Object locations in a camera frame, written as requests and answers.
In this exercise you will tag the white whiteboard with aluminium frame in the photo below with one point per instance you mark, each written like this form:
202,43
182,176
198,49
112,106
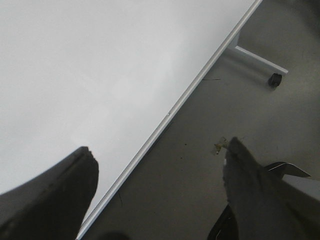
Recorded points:
106,74

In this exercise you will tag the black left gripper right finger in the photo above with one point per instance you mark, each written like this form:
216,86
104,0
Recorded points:
266,207

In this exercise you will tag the white table leg with caster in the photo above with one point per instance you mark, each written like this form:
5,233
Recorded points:
276,72

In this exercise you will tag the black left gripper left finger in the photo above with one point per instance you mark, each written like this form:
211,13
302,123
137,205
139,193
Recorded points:
52,205

